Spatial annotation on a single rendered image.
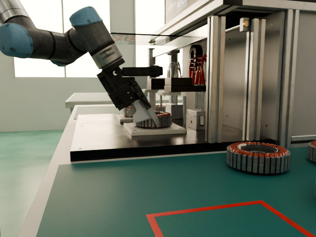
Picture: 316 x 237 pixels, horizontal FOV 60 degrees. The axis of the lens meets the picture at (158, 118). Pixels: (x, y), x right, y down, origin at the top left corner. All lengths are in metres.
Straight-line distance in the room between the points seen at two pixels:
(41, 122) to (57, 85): 0.76
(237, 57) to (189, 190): 0.53
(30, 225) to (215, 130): 0.43
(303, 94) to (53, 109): 5.07
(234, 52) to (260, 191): 0.52
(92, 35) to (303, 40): 0.51
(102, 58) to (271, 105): 0.44
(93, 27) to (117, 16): 4.93
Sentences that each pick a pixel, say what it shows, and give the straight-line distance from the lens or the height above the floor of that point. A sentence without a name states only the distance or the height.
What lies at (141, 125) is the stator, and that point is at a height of 0.79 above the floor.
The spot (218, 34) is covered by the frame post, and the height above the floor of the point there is 1.01.
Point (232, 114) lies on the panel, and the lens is 0.88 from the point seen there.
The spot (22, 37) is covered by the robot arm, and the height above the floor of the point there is 1.01.
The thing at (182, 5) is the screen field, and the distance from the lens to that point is 0.97.
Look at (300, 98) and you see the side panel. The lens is 0.75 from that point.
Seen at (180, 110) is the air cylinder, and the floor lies 0.80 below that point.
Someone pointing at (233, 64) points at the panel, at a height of 0.96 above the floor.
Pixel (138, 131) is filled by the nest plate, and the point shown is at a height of 0.78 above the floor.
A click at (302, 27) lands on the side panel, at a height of 1.04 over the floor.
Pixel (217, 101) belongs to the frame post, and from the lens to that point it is 0.64.
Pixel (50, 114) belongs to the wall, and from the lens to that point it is 5.56.
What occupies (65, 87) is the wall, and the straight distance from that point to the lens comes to 5.50.
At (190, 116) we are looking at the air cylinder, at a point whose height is 0.80.
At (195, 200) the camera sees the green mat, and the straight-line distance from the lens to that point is 0.39.
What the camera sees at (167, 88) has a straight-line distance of 0.80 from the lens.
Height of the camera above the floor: 0.91
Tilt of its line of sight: 8 degrees down
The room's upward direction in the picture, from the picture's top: straight up
